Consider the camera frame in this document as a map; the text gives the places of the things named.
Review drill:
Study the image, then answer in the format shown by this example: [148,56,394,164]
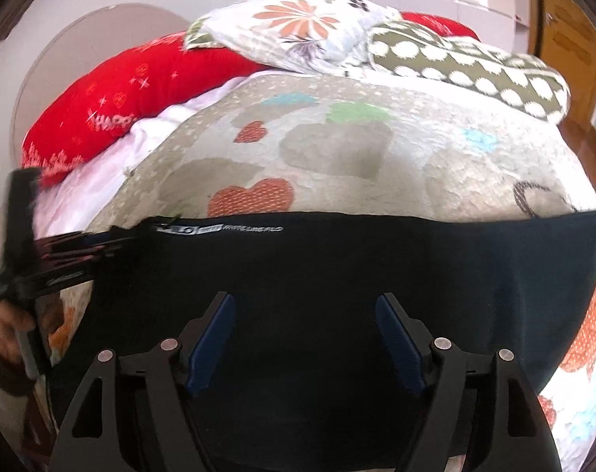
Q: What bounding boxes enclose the black pants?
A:
[50,212,596,471]

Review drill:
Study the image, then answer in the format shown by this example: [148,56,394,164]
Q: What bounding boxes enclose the dark sleeve left forearm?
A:
[0,355,34,397]

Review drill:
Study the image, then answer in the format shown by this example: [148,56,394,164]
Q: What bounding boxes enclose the person's left hand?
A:
[0,294,64,365]

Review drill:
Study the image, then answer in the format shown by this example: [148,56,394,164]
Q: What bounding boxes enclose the white bed sheet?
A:
[31,88,231,237]

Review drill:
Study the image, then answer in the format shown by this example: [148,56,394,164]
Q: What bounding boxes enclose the red long pillow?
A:
[20,32,267,186]

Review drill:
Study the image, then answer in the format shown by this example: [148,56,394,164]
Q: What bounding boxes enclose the round beige headboard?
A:
[11,3,189,165]

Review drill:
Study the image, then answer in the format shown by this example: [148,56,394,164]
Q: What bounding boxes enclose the green white dotted pillow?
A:
[367,20,571,125]

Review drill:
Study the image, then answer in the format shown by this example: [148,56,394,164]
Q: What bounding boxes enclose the white floral pillow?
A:
[184,0,401,77]

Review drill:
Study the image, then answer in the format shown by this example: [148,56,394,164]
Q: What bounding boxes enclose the wooden door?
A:
[528,0,596,130]

